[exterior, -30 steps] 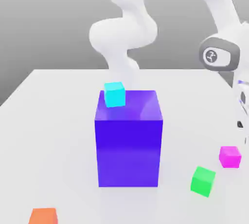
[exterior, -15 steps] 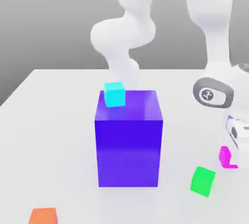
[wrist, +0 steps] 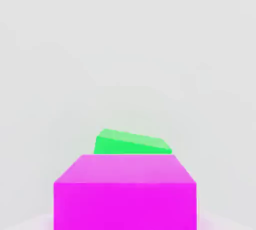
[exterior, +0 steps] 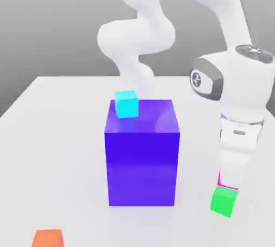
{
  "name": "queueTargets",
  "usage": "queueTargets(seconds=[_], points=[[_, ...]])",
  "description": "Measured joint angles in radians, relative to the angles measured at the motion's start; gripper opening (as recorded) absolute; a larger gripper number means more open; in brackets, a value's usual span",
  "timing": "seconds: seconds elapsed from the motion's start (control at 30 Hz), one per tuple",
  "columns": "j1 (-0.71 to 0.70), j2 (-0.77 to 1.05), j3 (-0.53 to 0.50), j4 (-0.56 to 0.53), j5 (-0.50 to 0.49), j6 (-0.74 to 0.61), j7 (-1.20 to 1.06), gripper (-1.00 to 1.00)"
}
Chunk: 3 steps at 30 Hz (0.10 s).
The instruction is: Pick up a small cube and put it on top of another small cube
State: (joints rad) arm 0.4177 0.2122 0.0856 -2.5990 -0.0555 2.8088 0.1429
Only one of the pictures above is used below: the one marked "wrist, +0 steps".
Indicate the small magenta cube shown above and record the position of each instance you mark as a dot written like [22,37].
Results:
[125,200]

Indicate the small green cube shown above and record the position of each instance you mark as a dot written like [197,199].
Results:
[128,146]

